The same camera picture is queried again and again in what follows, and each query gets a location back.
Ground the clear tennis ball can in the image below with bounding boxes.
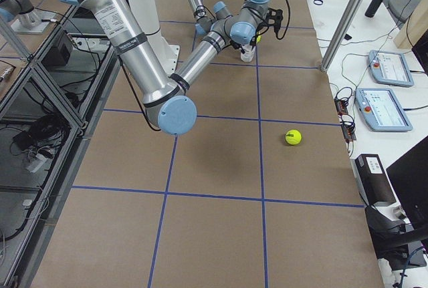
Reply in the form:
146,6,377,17
240,44,255,63

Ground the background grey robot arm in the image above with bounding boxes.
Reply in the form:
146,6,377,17
1,0,60,35

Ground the orange electronics board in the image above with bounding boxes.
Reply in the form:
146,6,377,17
334,98,356,143

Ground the black box white label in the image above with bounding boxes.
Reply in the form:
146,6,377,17
354,154,396,206

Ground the lower blue teach pendant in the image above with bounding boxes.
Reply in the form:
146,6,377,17
355,88,413,132

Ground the blue teach pendant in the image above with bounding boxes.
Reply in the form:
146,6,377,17
368,50,414,88
355,88,413,132

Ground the upper blue teach pendant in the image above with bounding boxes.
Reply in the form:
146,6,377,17
368,50,414,88

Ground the black water bottle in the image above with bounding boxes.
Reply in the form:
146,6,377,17
364,0,384,18

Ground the black computer monitor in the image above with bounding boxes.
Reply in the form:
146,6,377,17
387,137,427,227

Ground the near black camera cable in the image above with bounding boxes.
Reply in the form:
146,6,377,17
259,0,290,40

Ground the white pedestal column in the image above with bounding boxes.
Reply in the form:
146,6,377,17
128,0,180,75

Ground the aluminium frame post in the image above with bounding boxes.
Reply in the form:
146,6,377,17
320,0,362,72

